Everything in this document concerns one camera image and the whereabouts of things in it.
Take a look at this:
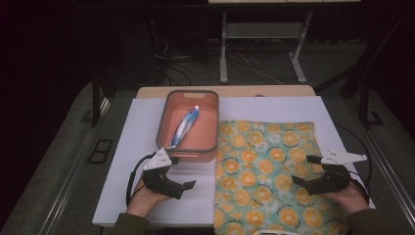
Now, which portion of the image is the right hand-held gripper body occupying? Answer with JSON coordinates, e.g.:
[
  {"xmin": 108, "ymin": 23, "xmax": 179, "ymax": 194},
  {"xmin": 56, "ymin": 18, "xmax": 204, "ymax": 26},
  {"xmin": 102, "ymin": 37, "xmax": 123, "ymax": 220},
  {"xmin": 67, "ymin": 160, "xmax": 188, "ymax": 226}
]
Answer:
[{"xmin": 304, "ymin": 149, "xmax": 368, "ymax": 196}]

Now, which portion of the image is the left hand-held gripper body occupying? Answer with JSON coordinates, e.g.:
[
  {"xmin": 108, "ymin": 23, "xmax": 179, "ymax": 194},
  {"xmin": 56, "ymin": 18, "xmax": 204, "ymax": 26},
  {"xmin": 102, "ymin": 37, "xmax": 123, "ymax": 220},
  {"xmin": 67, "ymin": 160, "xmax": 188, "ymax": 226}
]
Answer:
[{"xmin": 141, "ymin": 147, "xmax": 185, "ymax": 201}]

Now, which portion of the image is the blue and white toothpaste tube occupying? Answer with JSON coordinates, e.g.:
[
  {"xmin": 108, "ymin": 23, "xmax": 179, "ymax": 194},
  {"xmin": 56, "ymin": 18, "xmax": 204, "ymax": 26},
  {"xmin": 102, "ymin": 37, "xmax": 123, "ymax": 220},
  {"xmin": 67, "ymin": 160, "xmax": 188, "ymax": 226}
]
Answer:
[{"xmin": 168, "ymin": 105, "xmax": 201, "ymax": 150}]

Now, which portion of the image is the orange fruit print cloth bag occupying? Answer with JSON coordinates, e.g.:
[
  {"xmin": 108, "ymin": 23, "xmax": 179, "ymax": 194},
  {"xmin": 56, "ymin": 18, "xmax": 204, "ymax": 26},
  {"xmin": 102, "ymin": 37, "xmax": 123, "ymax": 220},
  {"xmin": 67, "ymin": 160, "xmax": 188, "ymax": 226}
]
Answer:
[{"xmin": 213, "ymin": 119, "xmax": 348, "ymax": 235}]

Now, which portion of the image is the pink basket with grey rim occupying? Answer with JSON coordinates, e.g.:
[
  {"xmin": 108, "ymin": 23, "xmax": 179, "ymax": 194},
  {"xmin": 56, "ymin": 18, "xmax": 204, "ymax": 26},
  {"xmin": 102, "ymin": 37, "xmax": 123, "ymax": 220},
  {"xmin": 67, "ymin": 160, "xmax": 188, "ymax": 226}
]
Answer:
[{"xmin": 156, "ymin": 89, "xmax": 220, "ymax": 164}]

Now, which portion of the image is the person's right hand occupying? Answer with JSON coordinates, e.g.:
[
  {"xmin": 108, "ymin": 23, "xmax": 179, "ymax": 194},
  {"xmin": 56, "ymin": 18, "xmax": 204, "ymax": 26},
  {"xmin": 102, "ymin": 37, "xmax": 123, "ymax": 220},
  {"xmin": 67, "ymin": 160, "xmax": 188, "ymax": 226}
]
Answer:
[{"xmin": 324, "ymin": 180, "xmax": 370, "ymax": 214}]

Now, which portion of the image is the person's left hand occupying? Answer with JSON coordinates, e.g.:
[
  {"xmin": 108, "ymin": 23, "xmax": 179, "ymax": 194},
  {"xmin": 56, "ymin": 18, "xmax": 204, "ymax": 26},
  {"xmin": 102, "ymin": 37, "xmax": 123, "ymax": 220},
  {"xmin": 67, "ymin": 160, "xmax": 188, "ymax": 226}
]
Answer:
[{"xmin": 126, "ymin": 177, "xmax": 172, "ymax": 218}]

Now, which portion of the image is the white foam board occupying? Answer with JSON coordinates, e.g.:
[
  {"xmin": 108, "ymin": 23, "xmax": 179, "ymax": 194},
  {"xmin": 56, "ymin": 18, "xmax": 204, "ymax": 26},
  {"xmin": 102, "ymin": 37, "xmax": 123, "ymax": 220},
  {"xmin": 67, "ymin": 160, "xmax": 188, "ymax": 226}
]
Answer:
[{"xmin": 92, "ymin": 95, "xmax": 376, "ymax": 228}]

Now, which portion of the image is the black metal stand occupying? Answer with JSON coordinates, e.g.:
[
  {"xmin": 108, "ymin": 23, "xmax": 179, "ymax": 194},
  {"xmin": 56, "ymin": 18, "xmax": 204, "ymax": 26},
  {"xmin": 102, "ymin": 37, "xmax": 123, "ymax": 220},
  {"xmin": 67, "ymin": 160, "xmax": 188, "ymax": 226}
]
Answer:
[
  {"xmin": 81, "ymin": 72, "xmax": 114, "ymax": 128},
  {"xmin": 314, "ymin": 13, "xmax": 415, "ymax": 129}
]

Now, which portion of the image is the wooden table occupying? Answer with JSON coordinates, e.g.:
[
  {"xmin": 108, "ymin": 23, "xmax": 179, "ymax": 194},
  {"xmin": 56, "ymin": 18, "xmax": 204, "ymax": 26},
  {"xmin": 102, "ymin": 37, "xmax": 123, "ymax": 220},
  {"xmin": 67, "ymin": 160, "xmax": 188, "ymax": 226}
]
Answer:
[{"xmin": 135, "ymin": 85, "xmax": 317, "ymax": 99}]

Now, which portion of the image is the white metal desk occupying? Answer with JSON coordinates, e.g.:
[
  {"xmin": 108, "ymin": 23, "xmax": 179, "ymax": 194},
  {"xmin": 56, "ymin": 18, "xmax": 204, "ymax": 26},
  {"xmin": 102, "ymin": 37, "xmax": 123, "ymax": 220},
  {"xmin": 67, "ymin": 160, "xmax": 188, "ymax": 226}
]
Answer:
[{"xmin": 207, "ymin": 0, "xmax": 361, "ymax": 85}]

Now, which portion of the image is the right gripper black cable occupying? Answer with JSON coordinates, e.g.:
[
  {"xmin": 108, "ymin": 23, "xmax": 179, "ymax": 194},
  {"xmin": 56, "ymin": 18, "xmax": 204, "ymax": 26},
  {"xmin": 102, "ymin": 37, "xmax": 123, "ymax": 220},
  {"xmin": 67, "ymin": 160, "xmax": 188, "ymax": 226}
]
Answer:
[{"xmin": 336, "ymin": 123, "xmax": 374, "ymax": 197}]

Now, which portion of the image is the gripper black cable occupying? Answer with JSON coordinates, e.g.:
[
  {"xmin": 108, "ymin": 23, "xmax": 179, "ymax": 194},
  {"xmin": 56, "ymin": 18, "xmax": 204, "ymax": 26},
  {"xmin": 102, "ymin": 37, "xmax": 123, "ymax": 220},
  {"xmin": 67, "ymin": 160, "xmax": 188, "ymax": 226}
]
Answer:
[
  {"xmin": 125, "ymin": 151, "xmax": 158, "ymax": 207},
  {"xmin": 336, "ymin": 123, "xmax": 374, "ymax": 197}
]

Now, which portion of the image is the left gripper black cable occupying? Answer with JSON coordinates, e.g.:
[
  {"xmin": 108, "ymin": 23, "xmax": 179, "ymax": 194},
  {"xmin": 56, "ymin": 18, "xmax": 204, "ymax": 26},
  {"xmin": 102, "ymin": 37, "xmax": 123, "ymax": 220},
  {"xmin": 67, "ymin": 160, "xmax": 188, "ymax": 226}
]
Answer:
[{"xmin": 125, "ymin": 151, "xmax": 158, "ymax": 207}]

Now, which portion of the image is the aluminium rail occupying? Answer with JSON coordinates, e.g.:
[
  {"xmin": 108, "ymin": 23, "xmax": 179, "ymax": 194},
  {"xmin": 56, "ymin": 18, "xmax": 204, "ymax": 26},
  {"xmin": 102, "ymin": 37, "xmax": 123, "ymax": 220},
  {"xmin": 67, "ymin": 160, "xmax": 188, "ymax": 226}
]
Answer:
[
  {"xmin": 38, "ymin": 97, "xmax": 113, "ymax": 235},
  {"xmin": 356, "ymin": 121, "xmax": 415, "ymax": 227}
]

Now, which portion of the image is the black floor frame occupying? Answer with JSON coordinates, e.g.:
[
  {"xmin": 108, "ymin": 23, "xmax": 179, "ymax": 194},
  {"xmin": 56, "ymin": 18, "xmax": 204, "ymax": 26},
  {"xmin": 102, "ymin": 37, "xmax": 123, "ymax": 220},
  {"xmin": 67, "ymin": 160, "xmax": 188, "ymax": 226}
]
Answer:
[{"xmin": 86, "ymin": 138, "xmax": 115, "ymax": 165}]

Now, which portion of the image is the black floor cable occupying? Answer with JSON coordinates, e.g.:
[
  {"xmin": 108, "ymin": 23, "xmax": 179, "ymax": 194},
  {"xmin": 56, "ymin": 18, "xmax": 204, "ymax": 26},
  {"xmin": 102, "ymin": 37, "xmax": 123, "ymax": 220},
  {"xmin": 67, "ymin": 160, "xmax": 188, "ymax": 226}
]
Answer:
[{"xmin": 153, "ymin": 35, "xmax": 220, "ymax": 86}]

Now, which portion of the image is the white floor cable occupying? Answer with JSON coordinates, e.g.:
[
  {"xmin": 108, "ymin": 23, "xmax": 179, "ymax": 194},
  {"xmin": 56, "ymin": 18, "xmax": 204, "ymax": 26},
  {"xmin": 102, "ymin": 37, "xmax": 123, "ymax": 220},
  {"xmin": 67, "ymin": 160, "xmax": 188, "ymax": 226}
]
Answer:
[{"xmin": 234, "ymin": 52, "xmax": 286, "ymax": 86}]

